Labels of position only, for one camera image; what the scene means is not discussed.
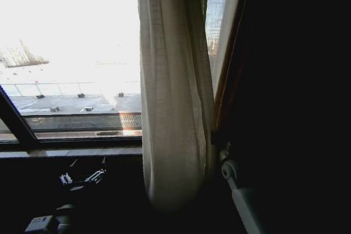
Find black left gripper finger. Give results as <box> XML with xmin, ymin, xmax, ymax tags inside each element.
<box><xmin>59</xmin><ymin>158</ymin><xmax>76</xmax><ymax>186</ymax></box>
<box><xmin>84</xmin><ymin>156</ymin><xmax>107</xmax><ymax>185</ymax></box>

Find white sheer curtain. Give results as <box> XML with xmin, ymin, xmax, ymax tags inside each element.
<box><xmin>136</xmin><ymin>0</ymin><xmax>246</xmax><ymax>213</ymax></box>

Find perforated metal parapet panel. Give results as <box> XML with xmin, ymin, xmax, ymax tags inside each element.
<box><xmin>24</xmin><ymin>113</ymin><xmax>143</xmax><ymax>131</ymax></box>

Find dark heavy curtain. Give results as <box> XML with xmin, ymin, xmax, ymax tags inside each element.
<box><xmin>214</xmin><ymin>0</ymin><xmax>351</xmax><ymax>234</ymax></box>

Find outdoor metal railing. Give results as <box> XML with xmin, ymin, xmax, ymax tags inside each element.
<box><xmin>0</xmin><ymin>81</ymin><xmax>141</xmax><ymax>98</ymax></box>

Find distant pale building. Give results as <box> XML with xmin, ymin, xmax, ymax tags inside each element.
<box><xmin>0</xmin><ymin>39</ymin><xmax>50</xmax><ymax>68</ymax></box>

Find black window frame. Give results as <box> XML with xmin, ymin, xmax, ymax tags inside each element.
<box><xmin>0</xmin><ymin>85</ymin><xmax>144</xmax><ymax>161</ymax></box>

